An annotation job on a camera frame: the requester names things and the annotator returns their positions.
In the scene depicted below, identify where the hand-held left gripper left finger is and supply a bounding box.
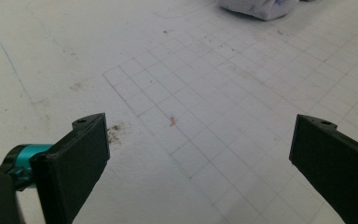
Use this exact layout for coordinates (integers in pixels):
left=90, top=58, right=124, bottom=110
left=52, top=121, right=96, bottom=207
left=30, top=112, right=111, bottom=224

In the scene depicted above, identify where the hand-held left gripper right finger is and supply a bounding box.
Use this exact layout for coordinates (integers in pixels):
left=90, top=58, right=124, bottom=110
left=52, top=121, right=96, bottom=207
left=288, top=114, right=358, bottom=224

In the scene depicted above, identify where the pale purple printed towel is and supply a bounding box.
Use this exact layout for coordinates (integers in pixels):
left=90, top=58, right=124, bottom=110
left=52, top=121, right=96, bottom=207
left=216, top=0, right=300, bottom=21

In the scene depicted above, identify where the white grid foam mat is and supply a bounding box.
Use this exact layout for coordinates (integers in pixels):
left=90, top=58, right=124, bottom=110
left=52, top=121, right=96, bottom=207
left=0, top=0, right=358, bottom=224

